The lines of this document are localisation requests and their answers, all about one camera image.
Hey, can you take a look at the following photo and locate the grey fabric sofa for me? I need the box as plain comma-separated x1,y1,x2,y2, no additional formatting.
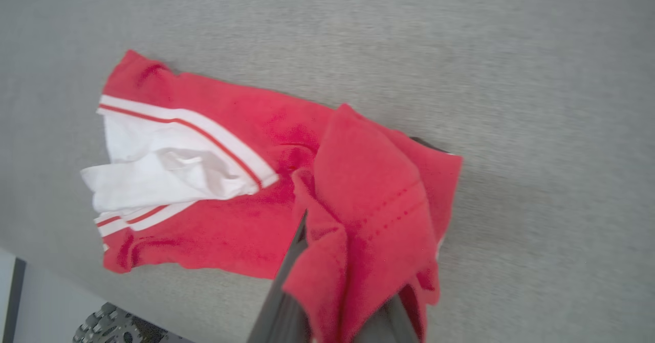
0,0,655,343

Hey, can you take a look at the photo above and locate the red and white basketball jersey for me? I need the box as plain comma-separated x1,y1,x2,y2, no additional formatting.
80,49,464,343

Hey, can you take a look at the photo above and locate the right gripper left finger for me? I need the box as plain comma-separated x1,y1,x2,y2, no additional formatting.
247,209,314,343

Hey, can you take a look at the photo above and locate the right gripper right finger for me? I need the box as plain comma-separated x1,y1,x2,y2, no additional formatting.
353,136,452,343

